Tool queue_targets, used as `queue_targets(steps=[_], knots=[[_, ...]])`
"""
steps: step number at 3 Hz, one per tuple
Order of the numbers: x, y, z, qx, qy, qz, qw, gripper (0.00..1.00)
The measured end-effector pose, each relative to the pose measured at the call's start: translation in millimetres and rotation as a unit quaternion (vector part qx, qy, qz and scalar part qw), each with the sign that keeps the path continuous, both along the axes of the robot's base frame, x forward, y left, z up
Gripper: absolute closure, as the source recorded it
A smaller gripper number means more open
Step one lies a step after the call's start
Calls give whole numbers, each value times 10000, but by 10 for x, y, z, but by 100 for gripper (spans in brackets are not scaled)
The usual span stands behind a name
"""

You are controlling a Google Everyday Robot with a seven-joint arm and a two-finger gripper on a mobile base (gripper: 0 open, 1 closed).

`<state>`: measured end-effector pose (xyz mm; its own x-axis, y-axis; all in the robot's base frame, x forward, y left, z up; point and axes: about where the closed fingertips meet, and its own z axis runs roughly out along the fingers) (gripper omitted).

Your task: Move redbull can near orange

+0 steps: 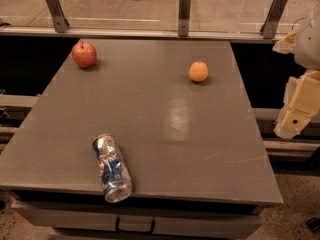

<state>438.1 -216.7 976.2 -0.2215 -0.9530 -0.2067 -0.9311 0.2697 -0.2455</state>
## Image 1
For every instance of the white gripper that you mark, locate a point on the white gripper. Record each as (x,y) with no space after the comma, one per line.
(309,45)

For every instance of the crushed blue silver can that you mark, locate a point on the crushed blue silver can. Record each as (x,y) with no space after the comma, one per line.
(113,172)

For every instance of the orange fruit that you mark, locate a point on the orange fruit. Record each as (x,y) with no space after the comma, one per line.
(198,71)

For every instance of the red apple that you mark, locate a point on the red apple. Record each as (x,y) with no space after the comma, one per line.
(84,54)

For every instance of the metal rail behind table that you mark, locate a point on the metal rail behind table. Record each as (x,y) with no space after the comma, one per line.
(95,33)

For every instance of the middle metal bracket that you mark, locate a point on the middle metal bracket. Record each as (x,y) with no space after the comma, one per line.
(184,17)

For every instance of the grey drawer with handle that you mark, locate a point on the grey drawer with handle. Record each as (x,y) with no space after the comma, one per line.
(97,222)

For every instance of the left metal bracket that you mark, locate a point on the left metal bracket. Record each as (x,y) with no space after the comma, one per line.
(60,22)

